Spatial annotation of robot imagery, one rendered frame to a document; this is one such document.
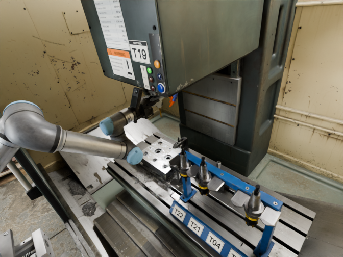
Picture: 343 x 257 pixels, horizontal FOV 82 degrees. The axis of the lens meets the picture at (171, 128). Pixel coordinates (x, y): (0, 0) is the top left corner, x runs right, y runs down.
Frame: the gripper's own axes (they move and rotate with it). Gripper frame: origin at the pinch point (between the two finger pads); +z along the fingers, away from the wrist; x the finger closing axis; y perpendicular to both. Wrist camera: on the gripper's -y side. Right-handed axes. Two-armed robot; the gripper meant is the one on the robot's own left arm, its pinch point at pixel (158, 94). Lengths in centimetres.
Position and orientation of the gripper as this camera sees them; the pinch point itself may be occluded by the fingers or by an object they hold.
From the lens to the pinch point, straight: 109.2
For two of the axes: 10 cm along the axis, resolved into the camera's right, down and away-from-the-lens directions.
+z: 6.9, -4.8, 5.3
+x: 7.1, 3.3, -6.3
